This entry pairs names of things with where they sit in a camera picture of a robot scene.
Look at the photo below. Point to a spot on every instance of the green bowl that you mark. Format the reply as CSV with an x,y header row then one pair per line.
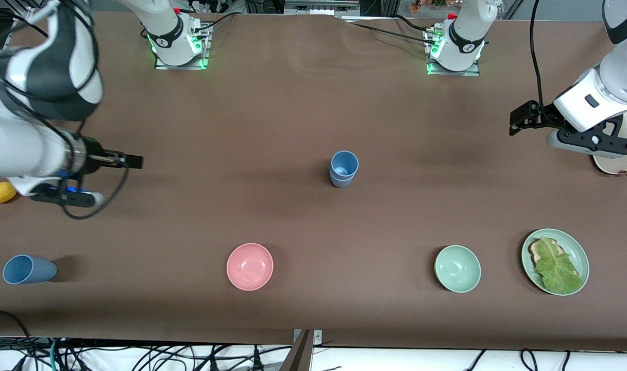
x,y
457,269

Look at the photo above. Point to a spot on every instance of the green plate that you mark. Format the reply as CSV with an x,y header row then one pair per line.
x,y
576,247

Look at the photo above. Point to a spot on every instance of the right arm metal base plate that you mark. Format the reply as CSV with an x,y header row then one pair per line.
x,y
203,59

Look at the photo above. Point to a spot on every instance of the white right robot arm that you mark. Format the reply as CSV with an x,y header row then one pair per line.
x,y
14,144

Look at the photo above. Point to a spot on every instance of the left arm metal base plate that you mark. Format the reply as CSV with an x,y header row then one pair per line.
x,y
437,70

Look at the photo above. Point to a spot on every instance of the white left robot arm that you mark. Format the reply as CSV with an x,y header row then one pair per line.
x,y
576,111

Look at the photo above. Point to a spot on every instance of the toasted bread slice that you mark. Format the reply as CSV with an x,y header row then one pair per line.
x,y
535,251

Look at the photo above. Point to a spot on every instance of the green lettuce leaf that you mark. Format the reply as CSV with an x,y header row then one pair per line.
x,y
556,270

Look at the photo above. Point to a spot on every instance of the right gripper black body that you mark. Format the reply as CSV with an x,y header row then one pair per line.
x,y
95,157

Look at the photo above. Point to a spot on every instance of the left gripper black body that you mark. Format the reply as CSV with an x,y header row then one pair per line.
x,y
544,115

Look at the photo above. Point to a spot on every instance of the cream toaster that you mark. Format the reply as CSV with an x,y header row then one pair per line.
x,y
622,165

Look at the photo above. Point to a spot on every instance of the metal rail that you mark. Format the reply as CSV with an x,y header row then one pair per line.
x,y
321,7

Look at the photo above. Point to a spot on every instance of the metal camera bracket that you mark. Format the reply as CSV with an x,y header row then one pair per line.
x,y
300,355

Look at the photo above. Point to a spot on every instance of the blue cup holding tissue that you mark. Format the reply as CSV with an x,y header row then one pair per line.
x,y
341,183

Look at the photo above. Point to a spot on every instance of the pink bowl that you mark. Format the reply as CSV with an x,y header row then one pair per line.
x,y
250,267

